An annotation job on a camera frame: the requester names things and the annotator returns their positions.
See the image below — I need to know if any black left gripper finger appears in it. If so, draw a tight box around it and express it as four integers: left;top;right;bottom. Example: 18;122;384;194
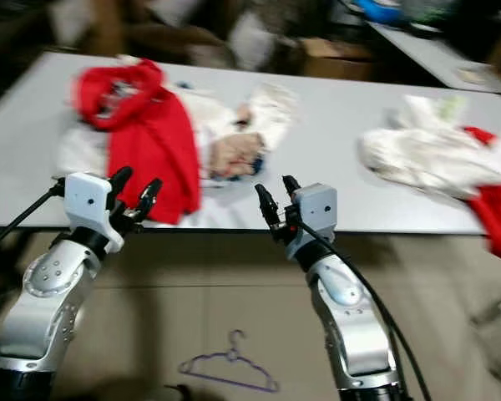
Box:
109;165;134;202
132;178;164;223

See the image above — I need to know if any red striped garment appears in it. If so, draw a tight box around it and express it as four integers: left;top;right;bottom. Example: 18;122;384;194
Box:
71;58;201;225

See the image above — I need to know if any brown cardboard box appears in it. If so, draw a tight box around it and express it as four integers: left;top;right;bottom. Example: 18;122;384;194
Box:
296;38;377;82

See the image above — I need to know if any white side table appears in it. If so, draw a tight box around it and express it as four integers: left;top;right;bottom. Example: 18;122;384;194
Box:
367;18;501;94

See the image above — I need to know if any blue plastic item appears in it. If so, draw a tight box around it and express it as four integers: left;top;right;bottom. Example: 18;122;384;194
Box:
357;0;406;24

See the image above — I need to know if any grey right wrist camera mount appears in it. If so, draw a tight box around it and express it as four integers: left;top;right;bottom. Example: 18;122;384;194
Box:
286;184;337;260

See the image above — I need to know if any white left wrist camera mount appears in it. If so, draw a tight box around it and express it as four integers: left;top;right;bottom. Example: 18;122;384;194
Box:
63;172;124;253

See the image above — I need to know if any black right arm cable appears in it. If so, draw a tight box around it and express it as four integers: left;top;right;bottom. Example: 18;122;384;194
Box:
296;217;433;401

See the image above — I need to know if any purple wire hanger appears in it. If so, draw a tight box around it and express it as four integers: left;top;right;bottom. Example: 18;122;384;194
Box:
177;329;281;393

